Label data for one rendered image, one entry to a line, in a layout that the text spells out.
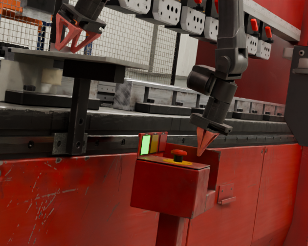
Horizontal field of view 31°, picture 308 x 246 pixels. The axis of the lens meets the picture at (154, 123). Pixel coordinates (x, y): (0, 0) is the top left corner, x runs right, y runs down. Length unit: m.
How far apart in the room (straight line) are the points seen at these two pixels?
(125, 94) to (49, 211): 0.57
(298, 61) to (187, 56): 8.59
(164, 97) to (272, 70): 1.53
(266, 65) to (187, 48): 6.21
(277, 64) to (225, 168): 1.28
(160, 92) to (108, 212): 0.55
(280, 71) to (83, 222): 2.14
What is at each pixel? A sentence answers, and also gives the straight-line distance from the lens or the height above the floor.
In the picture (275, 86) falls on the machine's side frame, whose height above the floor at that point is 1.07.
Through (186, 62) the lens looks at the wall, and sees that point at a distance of 9.51.
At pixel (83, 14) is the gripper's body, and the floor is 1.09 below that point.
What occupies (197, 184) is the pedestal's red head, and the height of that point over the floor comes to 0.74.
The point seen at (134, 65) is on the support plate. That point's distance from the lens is 1.25.
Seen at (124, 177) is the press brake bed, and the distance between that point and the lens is 1.53.
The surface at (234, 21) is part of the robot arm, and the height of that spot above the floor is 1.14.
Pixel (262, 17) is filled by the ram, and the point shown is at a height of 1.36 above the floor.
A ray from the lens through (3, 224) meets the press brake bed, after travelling 1.20.
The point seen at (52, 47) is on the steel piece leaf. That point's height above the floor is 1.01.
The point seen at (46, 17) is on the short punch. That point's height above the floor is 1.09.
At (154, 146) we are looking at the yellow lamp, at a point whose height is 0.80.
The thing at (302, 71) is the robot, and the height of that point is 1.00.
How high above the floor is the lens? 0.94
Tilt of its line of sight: 3 degrees down
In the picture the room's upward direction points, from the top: 7 degrees clockwise
